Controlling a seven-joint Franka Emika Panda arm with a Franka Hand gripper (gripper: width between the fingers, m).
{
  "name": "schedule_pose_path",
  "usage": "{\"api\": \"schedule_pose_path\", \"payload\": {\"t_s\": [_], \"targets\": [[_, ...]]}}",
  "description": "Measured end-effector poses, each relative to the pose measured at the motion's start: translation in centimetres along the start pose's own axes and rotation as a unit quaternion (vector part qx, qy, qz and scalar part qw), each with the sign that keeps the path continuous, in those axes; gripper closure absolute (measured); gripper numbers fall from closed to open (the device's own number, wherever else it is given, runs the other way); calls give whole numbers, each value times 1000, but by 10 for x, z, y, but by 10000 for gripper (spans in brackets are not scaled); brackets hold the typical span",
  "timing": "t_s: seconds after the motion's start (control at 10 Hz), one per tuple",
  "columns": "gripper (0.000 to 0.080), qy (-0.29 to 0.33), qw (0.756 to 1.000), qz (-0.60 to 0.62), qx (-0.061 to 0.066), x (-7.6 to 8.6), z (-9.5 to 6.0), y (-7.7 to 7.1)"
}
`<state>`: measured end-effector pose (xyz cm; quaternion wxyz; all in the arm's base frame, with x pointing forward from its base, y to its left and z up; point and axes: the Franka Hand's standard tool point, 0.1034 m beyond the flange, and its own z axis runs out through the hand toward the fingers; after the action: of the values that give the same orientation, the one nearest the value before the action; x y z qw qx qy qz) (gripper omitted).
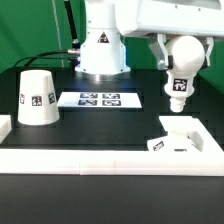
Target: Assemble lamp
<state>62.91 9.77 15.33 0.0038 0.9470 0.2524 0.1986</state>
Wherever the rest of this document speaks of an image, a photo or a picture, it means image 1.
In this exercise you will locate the white lamp base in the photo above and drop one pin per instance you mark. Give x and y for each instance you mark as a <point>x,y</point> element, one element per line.
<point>181,136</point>

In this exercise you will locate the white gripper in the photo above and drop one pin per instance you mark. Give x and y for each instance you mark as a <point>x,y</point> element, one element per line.
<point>138,18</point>

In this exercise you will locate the white marker sheet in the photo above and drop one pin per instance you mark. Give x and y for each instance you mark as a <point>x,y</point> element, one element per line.
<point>99,100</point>

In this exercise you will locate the white lamp bulb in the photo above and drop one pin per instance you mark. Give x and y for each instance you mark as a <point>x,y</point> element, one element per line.
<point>188,57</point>

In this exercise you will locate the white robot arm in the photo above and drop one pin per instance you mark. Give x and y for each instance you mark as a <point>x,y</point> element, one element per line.
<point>103,54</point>

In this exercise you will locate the white lamp shade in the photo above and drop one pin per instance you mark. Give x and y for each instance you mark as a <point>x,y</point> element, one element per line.
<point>37,99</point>

